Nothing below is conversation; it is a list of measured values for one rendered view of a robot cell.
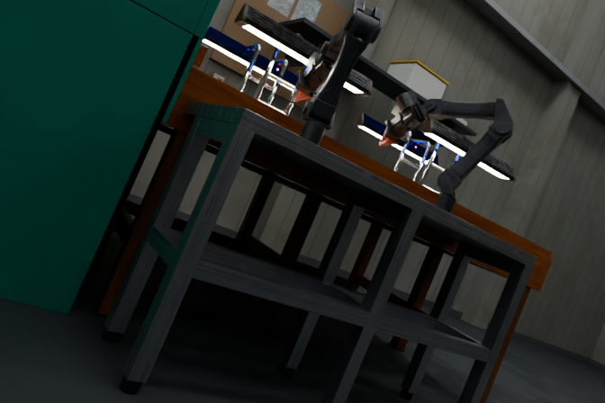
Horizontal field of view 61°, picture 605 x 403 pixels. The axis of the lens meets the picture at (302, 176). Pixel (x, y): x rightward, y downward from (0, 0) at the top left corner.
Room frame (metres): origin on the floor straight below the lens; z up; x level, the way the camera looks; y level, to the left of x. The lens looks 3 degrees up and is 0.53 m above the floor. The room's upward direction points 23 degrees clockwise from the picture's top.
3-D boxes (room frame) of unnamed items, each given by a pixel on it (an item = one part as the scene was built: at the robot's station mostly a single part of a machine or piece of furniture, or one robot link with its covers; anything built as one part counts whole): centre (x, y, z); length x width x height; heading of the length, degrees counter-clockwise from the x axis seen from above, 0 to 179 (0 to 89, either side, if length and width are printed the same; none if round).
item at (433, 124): (2.42, -0.69, 1.08); 0.62 x 0.08 x 0.07; 118
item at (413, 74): (4.52, -0.60, 1.90); 0.45 x 0.37 x 0.25; 121
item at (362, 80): (1.97, 0.16, 1.08); 0.62 x 0.08 x 0.07; 118
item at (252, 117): (1.81, -0.10, 0.65); 1.20 x 0.90 x 0.04; 121
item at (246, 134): (1.56, -0.26, 0.32); 1.20 x 0.29 x 0.63; 121
